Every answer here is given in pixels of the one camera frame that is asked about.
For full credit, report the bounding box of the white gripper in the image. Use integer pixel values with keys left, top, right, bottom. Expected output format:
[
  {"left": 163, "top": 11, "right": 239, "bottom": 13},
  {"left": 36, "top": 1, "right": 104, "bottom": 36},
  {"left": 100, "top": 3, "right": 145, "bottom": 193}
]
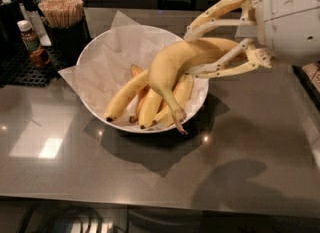
[{"left": 183, "top": 0, "right": 320, "bottom": 79}]

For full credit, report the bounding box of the large yellow banana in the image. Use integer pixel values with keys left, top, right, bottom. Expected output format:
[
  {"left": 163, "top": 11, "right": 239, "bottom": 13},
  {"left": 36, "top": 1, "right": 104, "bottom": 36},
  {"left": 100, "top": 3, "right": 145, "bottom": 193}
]
[{"left": 147, "top": 38, "right": 237, "bottom": 134}]

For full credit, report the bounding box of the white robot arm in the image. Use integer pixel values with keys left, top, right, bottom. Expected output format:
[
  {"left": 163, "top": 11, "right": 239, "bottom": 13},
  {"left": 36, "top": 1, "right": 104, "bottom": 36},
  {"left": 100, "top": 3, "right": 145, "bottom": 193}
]
[{"left": 184, "top": 0, "right": 320, "bottom": 99}]

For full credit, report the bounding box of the right yellow banana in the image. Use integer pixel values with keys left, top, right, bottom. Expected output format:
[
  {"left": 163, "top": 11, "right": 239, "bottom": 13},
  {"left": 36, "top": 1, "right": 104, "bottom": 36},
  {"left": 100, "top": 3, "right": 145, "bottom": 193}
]
[{"left": 153, "top": 74, "right": 194, "bottom": 132}]

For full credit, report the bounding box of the white bowl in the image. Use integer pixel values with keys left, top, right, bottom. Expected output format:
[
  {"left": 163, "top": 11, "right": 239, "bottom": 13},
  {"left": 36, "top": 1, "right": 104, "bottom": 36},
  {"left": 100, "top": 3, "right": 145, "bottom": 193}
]
[{"left": 75, "top": 24, "right": 210, "bottom": 134}]

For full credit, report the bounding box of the middle yellow banana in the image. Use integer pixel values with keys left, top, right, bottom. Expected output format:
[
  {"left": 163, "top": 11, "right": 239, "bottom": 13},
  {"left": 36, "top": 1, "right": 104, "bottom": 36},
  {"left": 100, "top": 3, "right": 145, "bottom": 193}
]
[{"left": 138, "top": 89, "right": 162, "bottom": 129}]

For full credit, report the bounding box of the left yellow banana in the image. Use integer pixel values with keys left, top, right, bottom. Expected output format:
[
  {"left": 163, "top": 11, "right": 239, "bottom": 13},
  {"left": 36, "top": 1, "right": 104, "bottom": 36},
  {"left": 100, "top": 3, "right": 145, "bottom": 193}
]
[{"left": 104, "top": 70, "right": 148, "bottom": 122}]

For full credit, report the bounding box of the white paper liner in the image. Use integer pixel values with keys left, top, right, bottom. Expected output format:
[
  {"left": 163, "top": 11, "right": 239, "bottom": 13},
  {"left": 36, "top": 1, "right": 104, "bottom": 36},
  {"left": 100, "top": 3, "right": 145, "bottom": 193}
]
[{"left": 58, "top": 10, "right": 210, "bottom": 132}]

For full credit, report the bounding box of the black cup of wooden sticks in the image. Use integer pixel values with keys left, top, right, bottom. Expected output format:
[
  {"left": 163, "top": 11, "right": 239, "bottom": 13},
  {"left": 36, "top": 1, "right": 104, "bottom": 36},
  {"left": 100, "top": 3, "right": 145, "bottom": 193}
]
[{"left": 38, "top": 0, "right": 91, "bottom": 65}]

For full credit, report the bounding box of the small red-brown bottle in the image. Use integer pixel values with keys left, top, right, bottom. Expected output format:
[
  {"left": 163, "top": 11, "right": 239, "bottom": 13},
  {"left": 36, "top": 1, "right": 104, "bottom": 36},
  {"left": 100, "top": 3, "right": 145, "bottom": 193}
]
[{"left": 30, "top": 48, "right": 51, "bottom": 69}]

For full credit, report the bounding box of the white packet strip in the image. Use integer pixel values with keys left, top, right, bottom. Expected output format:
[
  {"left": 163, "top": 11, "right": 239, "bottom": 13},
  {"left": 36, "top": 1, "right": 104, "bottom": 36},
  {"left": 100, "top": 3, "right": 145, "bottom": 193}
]
[{"left": 19, "top": 3, "right": 52, "bottom": 47}]

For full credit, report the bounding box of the small sauce bottle white cap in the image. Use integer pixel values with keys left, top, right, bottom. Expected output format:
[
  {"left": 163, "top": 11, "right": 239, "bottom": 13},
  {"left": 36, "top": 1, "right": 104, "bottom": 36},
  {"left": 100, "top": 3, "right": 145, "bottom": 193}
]
[{"left": 17, "top": 20, "right": 40, "bottom": 52}]

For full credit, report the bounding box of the black grid mat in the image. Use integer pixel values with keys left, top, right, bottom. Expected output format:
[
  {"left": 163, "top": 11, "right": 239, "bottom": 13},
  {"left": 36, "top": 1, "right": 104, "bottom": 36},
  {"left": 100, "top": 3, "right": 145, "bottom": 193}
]
[{"left": 0, "top": 43, "right": 68, "bottom": 87}]

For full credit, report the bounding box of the black container far left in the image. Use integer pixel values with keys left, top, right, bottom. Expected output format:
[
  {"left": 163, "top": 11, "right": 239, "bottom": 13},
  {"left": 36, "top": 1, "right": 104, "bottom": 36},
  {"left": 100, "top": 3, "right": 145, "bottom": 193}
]
[{"left": 0, "top": 0, "right": 23, "bottom": 61}]

